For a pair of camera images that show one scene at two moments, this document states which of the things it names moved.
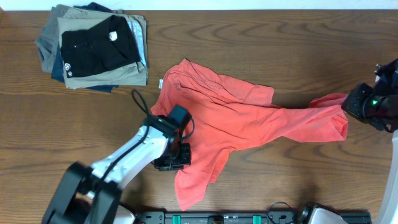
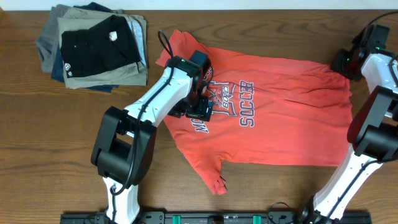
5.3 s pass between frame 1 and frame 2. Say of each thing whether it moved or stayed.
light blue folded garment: stayed
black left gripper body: moved
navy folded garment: stayed
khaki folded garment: stayed
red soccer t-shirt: moved
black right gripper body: moved
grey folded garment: stayed
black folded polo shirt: stayed
